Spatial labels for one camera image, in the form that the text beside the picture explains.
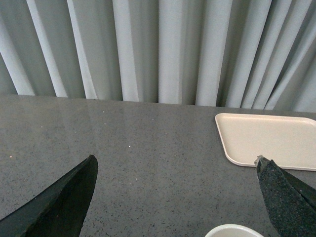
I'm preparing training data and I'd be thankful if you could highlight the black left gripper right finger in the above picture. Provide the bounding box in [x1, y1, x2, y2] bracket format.
[254, 155, 316, 237]

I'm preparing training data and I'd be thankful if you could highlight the grey pleated curtain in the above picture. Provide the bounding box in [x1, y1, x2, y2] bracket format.
[0, 0, 316, 112]

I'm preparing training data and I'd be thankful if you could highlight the white smiley mug black handle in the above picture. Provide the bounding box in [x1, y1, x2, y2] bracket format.
[205, 224, 263, 237]

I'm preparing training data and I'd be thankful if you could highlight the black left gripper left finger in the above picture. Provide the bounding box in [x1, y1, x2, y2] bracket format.
[0, 155, 98, 237]

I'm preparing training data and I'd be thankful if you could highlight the cream rectangular tray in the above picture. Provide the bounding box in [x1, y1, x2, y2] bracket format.
[215, 113, 316, 171]

